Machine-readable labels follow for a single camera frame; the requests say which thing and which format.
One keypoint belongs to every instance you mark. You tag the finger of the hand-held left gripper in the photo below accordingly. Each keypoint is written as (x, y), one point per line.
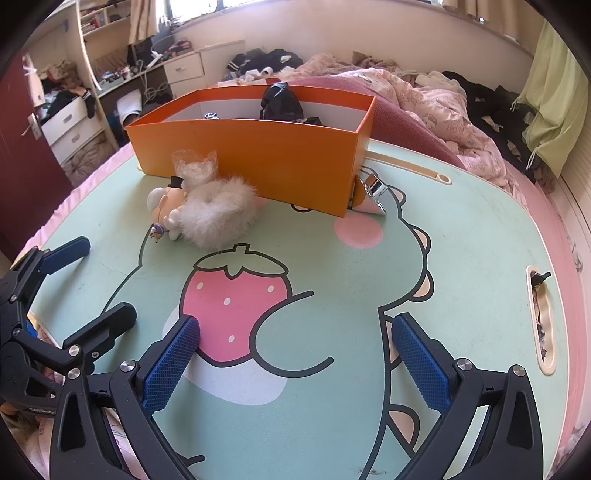
(106, 327)
(69, 251)

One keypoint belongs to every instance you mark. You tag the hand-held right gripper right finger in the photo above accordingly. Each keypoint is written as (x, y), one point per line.
(420, 364)

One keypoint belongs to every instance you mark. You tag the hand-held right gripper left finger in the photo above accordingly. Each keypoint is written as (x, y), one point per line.
(171, 364)

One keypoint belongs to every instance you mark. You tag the silver black toy teal base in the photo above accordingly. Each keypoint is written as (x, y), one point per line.
(210, 115)

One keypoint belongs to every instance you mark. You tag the orange cardboard box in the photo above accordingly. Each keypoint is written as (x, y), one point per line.
(254, 157)

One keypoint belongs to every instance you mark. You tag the green cartoon print desktop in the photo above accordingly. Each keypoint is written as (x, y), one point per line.
(323, 258)

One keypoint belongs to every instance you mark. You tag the dark red door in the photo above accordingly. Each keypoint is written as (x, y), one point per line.
(23, 175)

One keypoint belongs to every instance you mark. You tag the tiny purple charm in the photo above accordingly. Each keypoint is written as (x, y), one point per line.
(157, 233)

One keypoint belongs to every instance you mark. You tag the peach cartoon figurine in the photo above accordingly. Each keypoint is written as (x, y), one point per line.
(166, 207)

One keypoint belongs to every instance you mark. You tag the white storage box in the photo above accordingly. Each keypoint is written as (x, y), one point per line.
(64, 120)
(78, 143)

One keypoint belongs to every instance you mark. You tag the clear plastic bag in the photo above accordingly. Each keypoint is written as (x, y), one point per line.
(194, 168)

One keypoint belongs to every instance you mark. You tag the white fluffy pom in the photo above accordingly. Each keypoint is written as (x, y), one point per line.
(217, 217)

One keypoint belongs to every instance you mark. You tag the white paper roll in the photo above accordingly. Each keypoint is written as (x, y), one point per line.
(129, 106)

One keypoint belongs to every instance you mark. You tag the chrome metal clip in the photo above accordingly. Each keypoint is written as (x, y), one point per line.
(374, 187)

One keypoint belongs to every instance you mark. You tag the cream shelf unit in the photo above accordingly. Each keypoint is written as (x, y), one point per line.
(99, 41)

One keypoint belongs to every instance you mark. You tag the cream bedside cabinet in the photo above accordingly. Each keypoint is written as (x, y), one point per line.
(189, 69)

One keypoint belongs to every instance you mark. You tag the white slatted panel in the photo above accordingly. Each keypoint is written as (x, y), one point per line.
(577, 203)

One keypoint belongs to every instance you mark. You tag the maroon pillow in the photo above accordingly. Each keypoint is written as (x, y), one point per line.
(406, 124)

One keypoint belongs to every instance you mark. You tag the pink printed fluffy quilt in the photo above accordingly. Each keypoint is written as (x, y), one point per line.
(438, 110)

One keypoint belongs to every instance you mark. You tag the black plastic bag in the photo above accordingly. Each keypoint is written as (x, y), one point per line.
(281, 104)

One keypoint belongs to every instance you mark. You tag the black clothes heap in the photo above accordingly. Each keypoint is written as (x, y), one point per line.
(494, 106)

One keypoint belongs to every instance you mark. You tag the black and white clothes pile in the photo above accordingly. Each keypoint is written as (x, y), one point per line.
(268, 60)

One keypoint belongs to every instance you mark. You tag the light green hanging cloth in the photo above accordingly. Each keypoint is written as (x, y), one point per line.
(554, 92)

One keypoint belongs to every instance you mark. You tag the beige curtain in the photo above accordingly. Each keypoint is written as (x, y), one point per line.
(498, 16)

